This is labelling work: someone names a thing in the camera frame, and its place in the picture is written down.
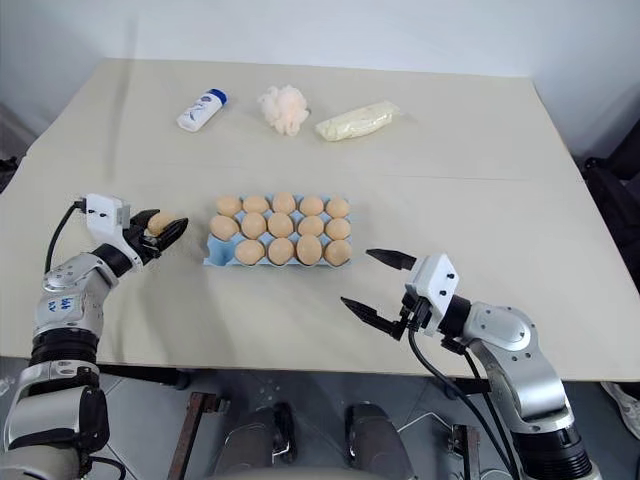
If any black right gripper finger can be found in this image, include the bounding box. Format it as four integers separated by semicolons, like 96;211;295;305
365;247;418;273
339;296;402;342

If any blue egg carton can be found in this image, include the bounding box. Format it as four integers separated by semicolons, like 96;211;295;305
202;193;354;269

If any pale pink mesh bath sponge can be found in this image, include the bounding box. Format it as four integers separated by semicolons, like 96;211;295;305
256;84;309;137

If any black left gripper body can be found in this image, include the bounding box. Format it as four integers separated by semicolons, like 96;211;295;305
122;225;165;267

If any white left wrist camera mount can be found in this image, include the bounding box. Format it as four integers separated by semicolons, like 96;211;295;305
82;193;146;272

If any clear bag of yellow contents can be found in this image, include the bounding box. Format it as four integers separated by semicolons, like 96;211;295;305
313;100;407;143

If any black bag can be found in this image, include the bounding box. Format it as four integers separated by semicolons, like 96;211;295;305
581;128;640;282

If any black table frame bar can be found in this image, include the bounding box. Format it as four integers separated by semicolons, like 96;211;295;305
96;363;190;392

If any dark grey rounded shape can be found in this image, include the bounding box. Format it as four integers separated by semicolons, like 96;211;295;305
219;402;297;480
345;402;417;480

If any white sneaker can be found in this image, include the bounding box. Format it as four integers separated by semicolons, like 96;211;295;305
599;380;640;447

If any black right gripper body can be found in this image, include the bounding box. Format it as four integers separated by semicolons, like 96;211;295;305
391;293;445;342

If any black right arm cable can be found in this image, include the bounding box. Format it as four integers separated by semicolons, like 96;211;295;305
405;324;511;480
462;347;524;480

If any black object beside table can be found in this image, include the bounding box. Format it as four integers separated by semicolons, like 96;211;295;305
0;155;22;194

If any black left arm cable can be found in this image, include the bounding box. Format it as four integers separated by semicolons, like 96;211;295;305
43;198;89;275

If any rusty metal frame bar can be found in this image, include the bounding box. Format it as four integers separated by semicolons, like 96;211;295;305
166;391;231;480
449;423;482;480

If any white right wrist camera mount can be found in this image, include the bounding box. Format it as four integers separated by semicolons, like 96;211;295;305
403;252;461;315

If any white bottle with blue cap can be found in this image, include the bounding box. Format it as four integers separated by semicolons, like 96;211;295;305
176;88;232;133

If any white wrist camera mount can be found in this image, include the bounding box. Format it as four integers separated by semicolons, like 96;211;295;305
403;252;461;315
82;193;146;272

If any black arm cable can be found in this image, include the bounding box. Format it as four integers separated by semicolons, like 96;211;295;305
462;347;524;480
43;198;89;275
405;324;511;480

